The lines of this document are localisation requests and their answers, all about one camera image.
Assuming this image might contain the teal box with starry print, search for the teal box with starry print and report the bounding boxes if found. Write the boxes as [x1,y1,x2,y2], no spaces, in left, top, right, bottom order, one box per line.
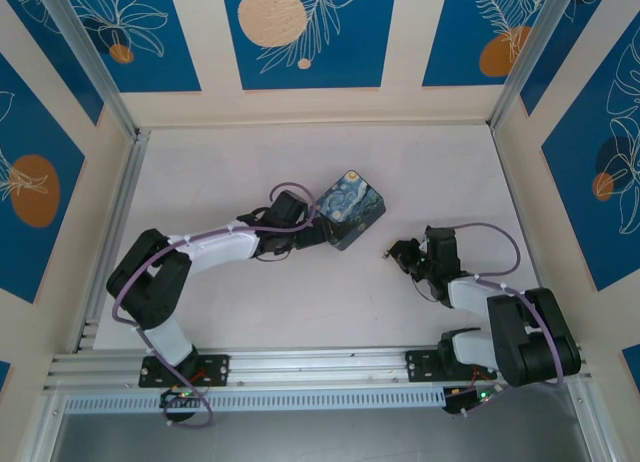
[314,169,388,252]

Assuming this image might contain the grey metal sheet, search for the grey metal sheet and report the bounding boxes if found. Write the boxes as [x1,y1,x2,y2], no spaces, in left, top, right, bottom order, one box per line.
[49,381,589,462]

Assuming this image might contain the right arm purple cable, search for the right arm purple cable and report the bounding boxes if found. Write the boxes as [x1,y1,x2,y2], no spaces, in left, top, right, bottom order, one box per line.
[452,221,569,418]

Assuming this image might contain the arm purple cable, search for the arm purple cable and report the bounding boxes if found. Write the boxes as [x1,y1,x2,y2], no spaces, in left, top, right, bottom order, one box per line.
[111,181,321,428]
[452,221,569,418]

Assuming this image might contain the long aluminium base rail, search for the long aluminium base rail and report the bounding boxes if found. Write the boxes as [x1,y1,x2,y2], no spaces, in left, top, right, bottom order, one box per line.
[44,341,596,393]

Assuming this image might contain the grey slotted cable duct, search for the grey slotted cable duct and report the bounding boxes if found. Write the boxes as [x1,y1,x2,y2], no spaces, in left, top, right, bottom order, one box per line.
[63,386,449,414]

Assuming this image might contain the aluminium side rail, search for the aluminium side rail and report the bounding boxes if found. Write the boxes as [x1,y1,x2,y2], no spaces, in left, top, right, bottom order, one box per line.
[74,129,151,356]

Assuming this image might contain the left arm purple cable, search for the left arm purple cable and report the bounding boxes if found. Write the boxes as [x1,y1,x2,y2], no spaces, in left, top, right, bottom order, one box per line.
[111,181,321,428]

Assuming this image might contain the aluminium frame bar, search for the aluminium frame bar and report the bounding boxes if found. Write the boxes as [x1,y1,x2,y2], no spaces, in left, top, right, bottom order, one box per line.
[569,379,621,462]
[14,389,69,462]

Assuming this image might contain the aluminium frame post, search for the aluminium frame post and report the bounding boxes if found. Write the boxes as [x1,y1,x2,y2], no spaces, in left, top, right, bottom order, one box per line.
[488,0,599,133]
[34,0,151,143]

